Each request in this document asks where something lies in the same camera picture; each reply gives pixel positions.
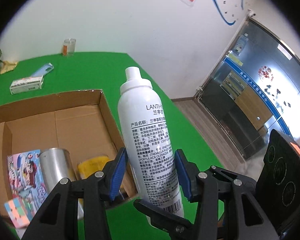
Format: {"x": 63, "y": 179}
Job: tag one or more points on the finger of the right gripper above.
{"x": 177, "y": 227}

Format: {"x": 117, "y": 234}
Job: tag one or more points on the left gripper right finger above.
{"x": 226, "y": 206}

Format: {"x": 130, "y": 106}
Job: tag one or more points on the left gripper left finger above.
{"x": 57, "y": 216}

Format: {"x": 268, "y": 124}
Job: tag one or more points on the glass door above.
{"x": 254, "y": 89}

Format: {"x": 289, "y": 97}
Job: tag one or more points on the white spray bottle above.
{"x": 147, "y": 141}

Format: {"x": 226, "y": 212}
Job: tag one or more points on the silver metal cylinder can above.
{"x": 55, "y": 165}

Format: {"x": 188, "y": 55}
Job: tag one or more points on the yellow cloth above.
{"x": 8, "y": 66}

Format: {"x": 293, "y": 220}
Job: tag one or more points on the yellow spray can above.
{"x": 92, "y": 165}

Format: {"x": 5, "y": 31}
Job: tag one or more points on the green table mat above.
{"x": 106, "y": 71}

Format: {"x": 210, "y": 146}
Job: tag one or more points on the brown cardboard box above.
{"x": 79, "y": 121}

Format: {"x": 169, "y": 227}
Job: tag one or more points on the pastel puzzle cube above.
{"x": 20, "y": 211}

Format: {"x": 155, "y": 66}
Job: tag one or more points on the clear glass jar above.
{"x": 68, "y": 47}

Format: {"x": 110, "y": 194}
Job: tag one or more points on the white rectangular box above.
{"x": 26, "y": 84}

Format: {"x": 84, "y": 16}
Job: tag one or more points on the colourful cartoon picture book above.
{"x": 26, "y": 179}

